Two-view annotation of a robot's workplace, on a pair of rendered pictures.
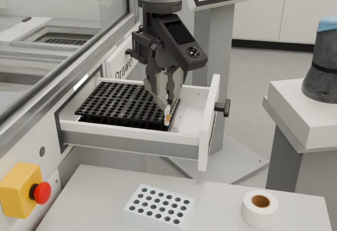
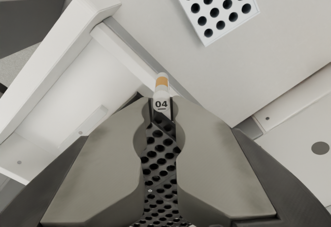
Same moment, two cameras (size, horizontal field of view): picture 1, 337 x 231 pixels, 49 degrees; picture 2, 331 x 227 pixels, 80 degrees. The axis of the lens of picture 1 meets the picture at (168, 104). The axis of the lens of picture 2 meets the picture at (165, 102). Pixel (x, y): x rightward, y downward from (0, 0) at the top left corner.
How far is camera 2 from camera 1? 64 cm
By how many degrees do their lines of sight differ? 40
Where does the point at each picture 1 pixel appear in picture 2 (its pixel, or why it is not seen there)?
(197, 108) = (36, 140)
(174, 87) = (136, 132)
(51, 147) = (289, 153)
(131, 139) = not seen: hidden behind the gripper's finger
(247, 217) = not seen: outside the picture
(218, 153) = not seen: hidden behind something
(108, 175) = (211, 99)
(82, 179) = (238, 109)
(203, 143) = (100, 0)
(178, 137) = (134, 58)
